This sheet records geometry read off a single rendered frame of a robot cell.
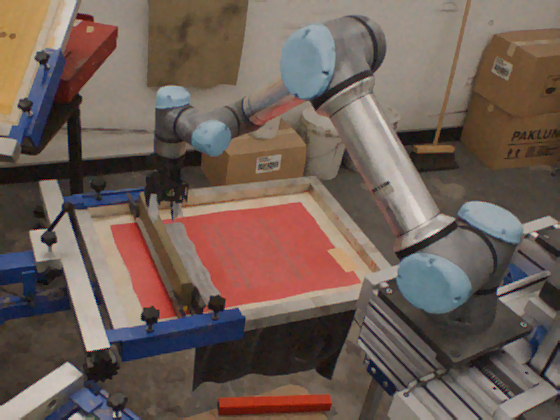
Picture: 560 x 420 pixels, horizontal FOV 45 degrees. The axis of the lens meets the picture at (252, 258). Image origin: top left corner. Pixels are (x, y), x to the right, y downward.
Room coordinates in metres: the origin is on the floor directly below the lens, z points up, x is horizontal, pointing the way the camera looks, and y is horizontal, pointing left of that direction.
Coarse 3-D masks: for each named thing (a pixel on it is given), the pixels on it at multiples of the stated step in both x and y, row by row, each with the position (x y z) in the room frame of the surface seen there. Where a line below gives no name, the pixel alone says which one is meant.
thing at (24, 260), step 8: (0, 256) 1.24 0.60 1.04; (8, 256) 1.25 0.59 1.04; (16, 256) 1.25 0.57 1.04; (24, 256) 1.26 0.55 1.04; (32, 256) 1.26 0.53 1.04; (0, 264) 1.21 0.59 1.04; (8, 264) 1.22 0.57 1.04; (16, 264) 1.22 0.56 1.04; (24, 264) 1.23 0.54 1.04; (32, 264) 1.23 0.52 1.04; (0, 272) 1.19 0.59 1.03; (8, 272) 1.20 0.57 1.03; (16, 272) 1.21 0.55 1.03; (0, 280) 1.19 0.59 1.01; (8, 280) 1.20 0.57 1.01; (16, 280) 1.21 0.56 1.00
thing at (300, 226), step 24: (192, 216) 1.65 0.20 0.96; (216, 216) 1.67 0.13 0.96; (240, 216) 1.69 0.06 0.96; (264, 216) 1.71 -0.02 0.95; (288, 216) 1.73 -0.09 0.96; (312, 216) 1.75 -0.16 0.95; (120, 240) 1.49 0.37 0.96; (192, 240) 1.54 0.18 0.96; (312, 240) 1.63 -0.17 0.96; (144, 264) 1.40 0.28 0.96
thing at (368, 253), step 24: (192, 192) 1.73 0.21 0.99; (216, 192) 1.75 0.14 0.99; (240, 192) 1.78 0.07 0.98; (264, 192) 1.82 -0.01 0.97; (288, 192) 1.86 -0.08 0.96; (312, 192) 1.87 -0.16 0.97; (96, 216) 1.58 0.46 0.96; (336, 216) 1.73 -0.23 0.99; (96, 240) 1.43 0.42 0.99; (360, 240) 1.61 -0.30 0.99; (96, 264) 1.33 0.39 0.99; (384, 264) 1.52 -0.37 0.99; (120, 312) 1.17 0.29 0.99; (264, 312) 1.24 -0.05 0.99; (288, 312) 1.26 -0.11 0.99; (312, 312) 1.29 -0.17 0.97; (336, 312) 1.32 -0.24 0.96
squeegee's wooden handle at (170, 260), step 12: (144, 204) 1.53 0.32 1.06; (144, 216) 1.52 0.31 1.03; (156, 228) 1.43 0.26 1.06; (156, 240) 1.41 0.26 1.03; (168, 240) 1.38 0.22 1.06; (156, 252) 1.40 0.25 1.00; (168, 252) 1.33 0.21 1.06; (168, 264) 1.31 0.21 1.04; (180, 264) 1.29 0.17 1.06; (168, 276) 1.31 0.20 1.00; (180, 276) 1.25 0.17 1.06; (180, 288) 1.22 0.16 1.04; (180, 300) 1.22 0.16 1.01
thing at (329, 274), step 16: (304, 256) 1.54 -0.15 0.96; (320, 256) 1.55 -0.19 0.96; (144, 272) 1.37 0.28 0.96; (224, 272) 1.42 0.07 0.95; (320, 272) 1.48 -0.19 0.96; (336, 272) 1.49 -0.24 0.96; (352, 272) 1.50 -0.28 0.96; (144, 288) 1.30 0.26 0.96; (160, 288) 1.31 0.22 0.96; (224, 288) 1.35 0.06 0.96; (256, 288) 1.37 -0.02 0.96; (272, 288) 1.38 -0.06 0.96; (288, 288) 1.39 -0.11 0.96; (304, 288) 1.40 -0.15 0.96; (320, 288) 1.41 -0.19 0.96; (144, 304) 1.24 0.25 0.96; (160, 304) 1.25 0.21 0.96; (240, 304) 1.30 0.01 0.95
